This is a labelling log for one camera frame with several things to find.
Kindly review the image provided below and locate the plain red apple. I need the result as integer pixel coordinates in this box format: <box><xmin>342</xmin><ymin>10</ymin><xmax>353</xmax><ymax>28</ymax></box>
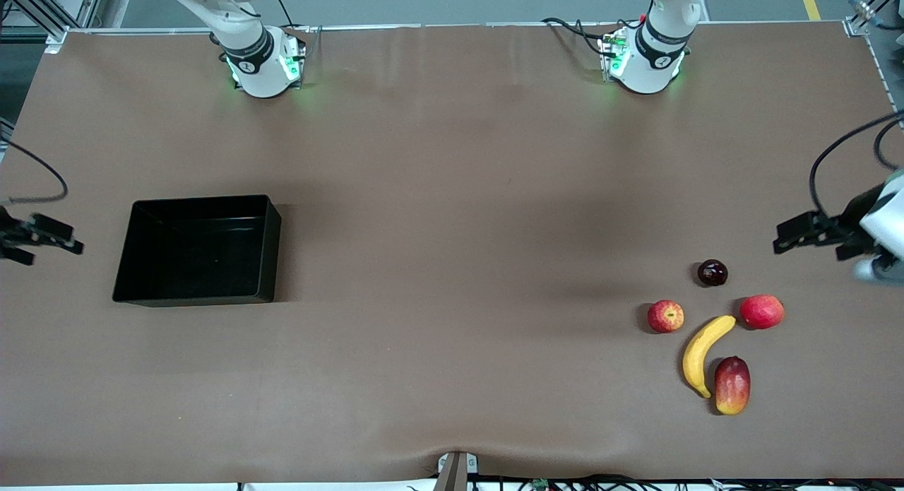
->
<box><xmin>739</xmin><ymin>295</ymin><xmax>785</xmax><ymax>330</ymax></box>

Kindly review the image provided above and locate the metal camera mount clamp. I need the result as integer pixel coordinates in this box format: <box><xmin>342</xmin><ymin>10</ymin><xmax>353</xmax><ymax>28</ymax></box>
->
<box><xmin>436</xmin><ymin>451</ymin><xmax>479</xmax><ymax>491</ymax></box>

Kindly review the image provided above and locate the brown table mat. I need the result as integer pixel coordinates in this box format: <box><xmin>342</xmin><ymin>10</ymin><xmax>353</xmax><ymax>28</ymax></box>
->
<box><xmin>0</xmin><ymin>21</ymin><xmax>904</xmax><ymax>486</ymax></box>

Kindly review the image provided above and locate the aluminium frame profile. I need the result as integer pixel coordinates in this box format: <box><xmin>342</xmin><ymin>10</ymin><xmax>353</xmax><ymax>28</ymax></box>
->
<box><xmin>0</xmin><ymin>0</ymin><xmax>107</xmax><ymax>54</ymax></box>
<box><xmin>843</xmin><ymin>0</ymin><xmax>904</xmax><ymax>37</ymax></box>

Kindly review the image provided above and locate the red yellow mango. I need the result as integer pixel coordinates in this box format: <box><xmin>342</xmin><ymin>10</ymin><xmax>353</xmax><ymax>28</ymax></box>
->
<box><xmin>714</xmin><ymin>356</ymin><xmax>751</xmax><ymax>415</ymax></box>

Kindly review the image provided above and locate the black arm base cable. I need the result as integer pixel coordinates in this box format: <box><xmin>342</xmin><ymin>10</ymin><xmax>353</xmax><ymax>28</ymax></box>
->
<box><xmin>542</xmin><ymin>16</ymin><xmax>617</xmax><ymax>58</ymax></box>

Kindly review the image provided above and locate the red yellow striped apple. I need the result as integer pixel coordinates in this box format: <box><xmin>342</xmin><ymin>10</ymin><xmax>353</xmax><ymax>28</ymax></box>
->
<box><xmin>647</xmin><ymin>300</ymin><xmax>685</xmax><ymax>334</ymax></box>

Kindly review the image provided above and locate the yellow banana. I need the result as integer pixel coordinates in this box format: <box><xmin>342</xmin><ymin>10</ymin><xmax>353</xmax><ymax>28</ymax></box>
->
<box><xmin>682</xmin><ymin>315</ymin><xmax>737</xmax><ymax>399</ymax></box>

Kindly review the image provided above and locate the black plastic box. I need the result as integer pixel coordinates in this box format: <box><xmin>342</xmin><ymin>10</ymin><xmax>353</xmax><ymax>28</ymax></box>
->
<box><xmin>112</xmin><ymin>194</ymin><xmax>282</xmax><ymax>308</ymax></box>

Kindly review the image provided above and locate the dark purple plum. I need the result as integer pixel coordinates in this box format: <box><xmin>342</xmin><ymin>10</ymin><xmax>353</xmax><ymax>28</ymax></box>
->
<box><xmin>697</xmin><ymin>259</ymin><xmax>729</xmax><ymax>288</ymax></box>

